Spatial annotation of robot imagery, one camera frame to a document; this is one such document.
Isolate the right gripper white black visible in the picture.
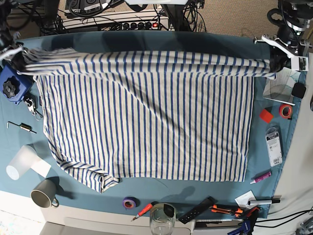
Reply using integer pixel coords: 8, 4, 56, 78
0, 42, 26, 71

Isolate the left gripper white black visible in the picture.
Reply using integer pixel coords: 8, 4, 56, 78
253, 35, 313, 72

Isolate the blue white striped T-shirt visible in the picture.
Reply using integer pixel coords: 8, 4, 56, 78
22, 48, 275, 193

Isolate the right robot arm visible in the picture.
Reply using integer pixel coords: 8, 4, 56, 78
0, 0, 25, 71

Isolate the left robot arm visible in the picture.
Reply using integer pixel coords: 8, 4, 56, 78
254, 0, 313, 72

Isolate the blue clamp block black knob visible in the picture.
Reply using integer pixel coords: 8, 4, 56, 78
0, 64, 33, 105

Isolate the grey patterned notebook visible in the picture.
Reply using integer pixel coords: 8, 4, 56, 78
263, 68, 301, 106

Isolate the black square box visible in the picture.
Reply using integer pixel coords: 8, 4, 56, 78
291, 82, 306, 99

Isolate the metal carabiner key clip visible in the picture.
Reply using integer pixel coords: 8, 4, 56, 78
23, 97, 43, 121

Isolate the red tape roll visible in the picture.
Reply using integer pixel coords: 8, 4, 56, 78
279, 104, 293, 119

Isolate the red cube block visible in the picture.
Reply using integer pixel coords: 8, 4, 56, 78
259, 109, 273, 123

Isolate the black hex key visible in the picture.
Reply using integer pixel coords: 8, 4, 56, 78
6, 121, 21, 129

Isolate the clear plastic bit case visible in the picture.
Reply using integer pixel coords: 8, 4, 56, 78
265, 127, 283, 167

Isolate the teal table cloth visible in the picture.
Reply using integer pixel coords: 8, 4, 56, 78
0, 31, 313, 215

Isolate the black power strip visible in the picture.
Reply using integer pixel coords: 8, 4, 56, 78
103, 21, 168, 31

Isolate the purple glue tube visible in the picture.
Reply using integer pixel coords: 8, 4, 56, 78
250, 171, 271, 184

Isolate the grey ceramic mug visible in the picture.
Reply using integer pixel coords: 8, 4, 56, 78
30, 179, 59, 209

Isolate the white marker pen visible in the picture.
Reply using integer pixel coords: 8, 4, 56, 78
247, 199, 281, 206

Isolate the white paper card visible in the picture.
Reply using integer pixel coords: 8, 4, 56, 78
235, 190, 256, 210

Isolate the black remote control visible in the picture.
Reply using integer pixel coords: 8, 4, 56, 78
178, 197, 216, 224

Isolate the orange black utility knife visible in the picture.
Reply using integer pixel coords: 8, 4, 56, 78
209, 204, 243, 217

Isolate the blue black bar clamp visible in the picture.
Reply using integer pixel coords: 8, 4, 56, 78
227, 206, 260, 235

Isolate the purple tape roll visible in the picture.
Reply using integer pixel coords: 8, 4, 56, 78
122, 196, 139, 210

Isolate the clear glass jar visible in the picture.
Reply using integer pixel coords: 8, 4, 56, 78
150, 203, 176, 235

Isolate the orange handled screwdriver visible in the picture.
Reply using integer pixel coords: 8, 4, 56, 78
132, 201, 158, 221

